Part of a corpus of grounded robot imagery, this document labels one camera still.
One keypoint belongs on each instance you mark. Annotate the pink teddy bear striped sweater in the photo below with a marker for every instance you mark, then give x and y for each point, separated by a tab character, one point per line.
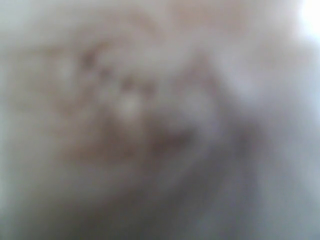
158	120

